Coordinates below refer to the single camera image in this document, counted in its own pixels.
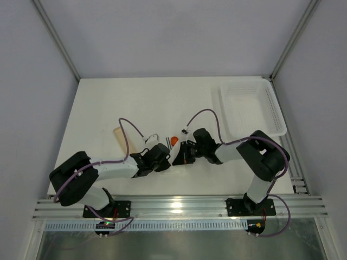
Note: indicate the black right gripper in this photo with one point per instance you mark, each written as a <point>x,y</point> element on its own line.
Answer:
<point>179,155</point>

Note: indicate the white paper napkin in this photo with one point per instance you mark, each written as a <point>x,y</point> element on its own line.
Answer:
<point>179,170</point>

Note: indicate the aluminium front rail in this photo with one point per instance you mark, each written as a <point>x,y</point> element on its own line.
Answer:
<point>180,207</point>

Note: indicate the right aluminium frame post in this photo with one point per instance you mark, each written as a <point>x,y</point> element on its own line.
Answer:
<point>295,36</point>

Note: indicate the orange plastic spoon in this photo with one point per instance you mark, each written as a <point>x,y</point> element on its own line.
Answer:
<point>173,140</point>

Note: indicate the left aluminium frame post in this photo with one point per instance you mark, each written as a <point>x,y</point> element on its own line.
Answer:
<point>55,37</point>

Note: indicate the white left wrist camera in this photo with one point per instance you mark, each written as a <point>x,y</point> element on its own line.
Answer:
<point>152,139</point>

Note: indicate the beige utensil case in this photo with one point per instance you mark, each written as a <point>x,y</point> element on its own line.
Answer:
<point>124,141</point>

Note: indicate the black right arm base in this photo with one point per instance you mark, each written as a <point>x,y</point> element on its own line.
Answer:
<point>245,207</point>

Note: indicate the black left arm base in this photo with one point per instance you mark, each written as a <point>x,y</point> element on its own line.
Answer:
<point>119,209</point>

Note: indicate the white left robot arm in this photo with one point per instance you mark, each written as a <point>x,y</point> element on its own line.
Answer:
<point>73,181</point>

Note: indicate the aluminium frame post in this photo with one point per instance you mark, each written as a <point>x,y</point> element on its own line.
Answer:
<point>55,37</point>
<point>295,36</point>

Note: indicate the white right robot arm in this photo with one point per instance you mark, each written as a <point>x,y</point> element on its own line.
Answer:
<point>267,160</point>

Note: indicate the white perforated plastic basket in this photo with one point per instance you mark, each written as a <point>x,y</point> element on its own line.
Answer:
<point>249,105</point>

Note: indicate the slotted white cable duct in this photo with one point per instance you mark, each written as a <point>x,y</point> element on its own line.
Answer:
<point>148,225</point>

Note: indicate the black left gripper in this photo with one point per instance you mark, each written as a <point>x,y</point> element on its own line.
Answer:
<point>163,157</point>

